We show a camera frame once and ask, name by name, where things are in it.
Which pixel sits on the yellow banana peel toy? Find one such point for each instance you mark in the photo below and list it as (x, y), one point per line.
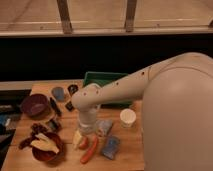
(44, 143)

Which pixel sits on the red bowl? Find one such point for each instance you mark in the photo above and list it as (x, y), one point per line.
(51, 153)

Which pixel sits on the small dark round cup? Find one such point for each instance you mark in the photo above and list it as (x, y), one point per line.
(72, 89)

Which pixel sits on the white paper cup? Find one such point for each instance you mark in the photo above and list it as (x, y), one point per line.
(127, 117)

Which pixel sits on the apple toy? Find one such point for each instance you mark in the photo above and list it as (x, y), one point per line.
(84, 143)

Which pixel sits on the black rectangular block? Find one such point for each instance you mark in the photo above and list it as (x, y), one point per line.
(69, 106)

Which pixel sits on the black marker pen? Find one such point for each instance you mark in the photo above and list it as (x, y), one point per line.
(55, 107)

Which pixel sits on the purple bowl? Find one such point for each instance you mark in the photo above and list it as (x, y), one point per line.
(34, 105)

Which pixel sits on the blue sponge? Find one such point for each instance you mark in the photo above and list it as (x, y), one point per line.
(111, 147)

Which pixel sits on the green plastic tray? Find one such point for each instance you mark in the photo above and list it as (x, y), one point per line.
(102, 79)

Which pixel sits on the blue grey cup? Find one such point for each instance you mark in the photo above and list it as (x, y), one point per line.
(58, 93)

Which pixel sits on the grey crumpled cloth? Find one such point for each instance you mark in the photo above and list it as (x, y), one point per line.
(104, 127)

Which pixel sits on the dark red grapes toy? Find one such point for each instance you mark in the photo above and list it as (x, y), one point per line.
(36, 128)

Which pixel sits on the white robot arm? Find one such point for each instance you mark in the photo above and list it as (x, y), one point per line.
(177, 111)

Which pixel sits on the wooden cutting board table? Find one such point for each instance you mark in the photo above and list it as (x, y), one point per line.
(128, 158)

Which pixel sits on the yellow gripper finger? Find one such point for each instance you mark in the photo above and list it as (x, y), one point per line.
(77, 138)

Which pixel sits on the small dark metal object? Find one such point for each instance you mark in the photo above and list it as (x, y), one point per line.
(54, 125)

